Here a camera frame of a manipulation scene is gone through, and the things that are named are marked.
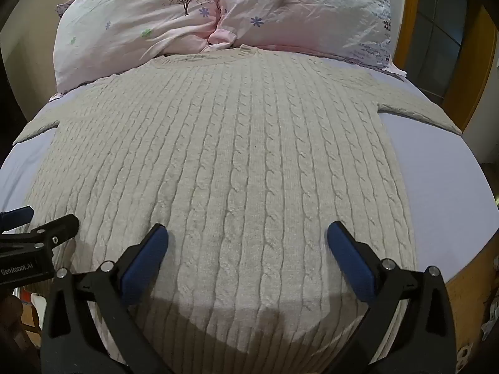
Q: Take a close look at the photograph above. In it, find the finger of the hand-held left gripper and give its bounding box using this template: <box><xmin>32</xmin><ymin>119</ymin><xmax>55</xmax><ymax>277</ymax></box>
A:
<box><xmin>23</xmin><ymin>214</ymin><xmax>80</xmax><ymax>248</ymax></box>
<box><xmin>0</xmin><ymin>206</ymin><xmax>34</xmax><ymax>230</ymax></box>

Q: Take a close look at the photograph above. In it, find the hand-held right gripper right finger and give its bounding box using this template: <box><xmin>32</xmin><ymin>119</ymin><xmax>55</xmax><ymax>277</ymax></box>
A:
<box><xmin>327</xmin><ymin>221</ymin><xmax>458</xmax><ymax>374</ymax></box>

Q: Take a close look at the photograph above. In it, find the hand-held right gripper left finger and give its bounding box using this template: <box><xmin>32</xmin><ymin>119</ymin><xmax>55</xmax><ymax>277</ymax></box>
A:
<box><xmin>41</xmin><ymin>223</ymin><xmax>174</xmax><ymax>374</ymax></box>

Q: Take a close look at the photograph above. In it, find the beige cable-knit sweater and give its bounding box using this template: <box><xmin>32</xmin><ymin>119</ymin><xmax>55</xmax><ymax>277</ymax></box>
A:
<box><xmin>13</xmin><ymin>45</ymin><xmax>463</xmax><ymax>374</ymax></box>

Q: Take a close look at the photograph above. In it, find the lavender bed sheet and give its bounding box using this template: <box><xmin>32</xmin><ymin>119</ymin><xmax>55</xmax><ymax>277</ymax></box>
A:
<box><xmin>0</xmin><ymin>43</ymin><xmax>492</xmax><ymax>289</ymax></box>

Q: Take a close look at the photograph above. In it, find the pink tree-print pillow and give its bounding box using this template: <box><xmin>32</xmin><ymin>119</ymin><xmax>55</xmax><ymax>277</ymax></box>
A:
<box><xmin>52</xmin><ymin>0</ymin><xmax>224</xmax><ymax>93</ymax></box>

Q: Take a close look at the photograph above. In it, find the pink flower-print pillow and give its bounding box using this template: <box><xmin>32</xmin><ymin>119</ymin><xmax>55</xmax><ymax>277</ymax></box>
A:
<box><xmin>208</xmin><ymin>0</ymin><xmax>407</xmax><ymax>77</ymax></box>

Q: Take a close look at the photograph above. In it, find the wooden bed frame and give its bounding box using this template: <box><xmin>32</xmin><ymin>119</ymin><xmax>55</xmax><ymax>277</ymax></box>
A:
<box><xmin>444</xmin><ymin>229</ymin><xmax>499</xmax><ymax>374</ymax></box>

